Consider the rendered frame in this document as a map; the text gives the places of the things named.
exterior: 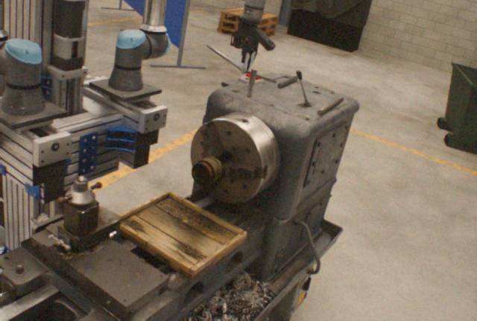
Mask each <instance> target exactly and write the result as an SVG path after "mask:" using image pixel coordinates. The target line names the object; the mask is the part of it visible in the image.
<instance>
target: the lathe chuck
mask: <svg viewBox="0 0 477 321"><path fill-rule="evenodd" d="M240 119H244V120H246V121H247V122H248V123H247V124H245V123H242V122H240ZM212 121H213V123H214V125H215V129H216V131H217V133H218V135H219V137H220V139H221V143H222V145H223V147H224V149H225V150H227V151H226V152H225V153H224V154H221V155H220V156H216V158H215V159H218V160H219V161H221V163H222V164H225V163H227V162H229V161H230V160H229V156H228V151H229V152H230V153H231V154H232V155H233V156H234V158H235V160H236V161H237V162H242V163H244V164H248V165H252V166H256V167H258V168H264V167H265V166H266V172H265V176H264V179H263V178H261V179H260V178H255V179H254V180H252V181H248V180H245V179H241V178H239V179H232V178H229V177H228V178H227V179H224V178H221V179H220V180H219V181H218V183H216V184H215V186H214V188H213V189H212V190H211V191H210V194H209V195H211V196H212V197H214V198H215V199H217V200H220V201H221V202H224V203H229V204H239V203H244V202H246V201H248V200H250V199H252V198H253V197H255V196H256V195H257V194H260V193H261V191H263V190H264V189H265V188H267V187H268V186H269V185H270V183H271V181H272V179H273V178H274V172H275V168H276V156H275V152H274V147H273V145H272V143H271V139H270V137H269V136H268V134H267V133H266V132H265V130H263V129H262V128H261V127H260V126H259V124H258V123H257V122H255V121H254V120H253V119H251V118H248V117H246V116H244V115H238V114H229V115H224V116H221V117H219V118H214V119H212V120H211V121H208V122H205V123H204V124H202V126H201V127H199V128H198V130H197V131H196V133H195V134H194V136H193V139H192V144H191V151H190V155H191V163H192V167H193V165H195V164H197V162H199V161H201V160H202V159H203V157H202V155H201V153H203V152H204V150H203V147H202V144H203V143H205V142H204V140H203V136H202V134H200V130H204V129H206V128H207V127H206V124H208V123H209V122H212Z"/></svg>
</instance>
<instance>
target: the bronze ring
mask: <svg viewBox="0 0 477 321"><path fill-rule="evenodd" d="M221 166H222V163H221V161H219V160H218V159H215V158H213V156H205V158H203V159H202V160H201V161H199V162H197V164H195V165H193V167H192V178H193V180H194V181H195V182H196V183H197V184H198V185H205V184H210V183H212V182H217V181H219V180H220V179H221V177H222V167H221Z"/></svg>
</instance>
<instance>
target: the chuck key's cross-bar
mask: <svg viewBox="0 0 477 321"><path fill-rule="evenodd" d="M206 47H207V48H209V49H210V50H213V51H214V52H215V53H216V54H218V55H219V56H221V57H223V58H224V59H225V60H226V61H228V62H229V63H231V64H232V65H234V66H235V67H236V68H237V69H239V70H240V71H241V67H240V65H238V64H237V63H235V62H234V61H232V60H230V59H229V58H228V57H226V56H224V55H223V54H222V53H221V52H219V51H217V50H216V49H214V48H213V47H212V46H211V45H208V44H207V45H206ZM255 77H259V78H261V79H263V80H267V81H270V82H272V83H276V82H277V81H276V80H274V79H271V78H269V77H264V76H261V75H260V74H255Z"/></svg>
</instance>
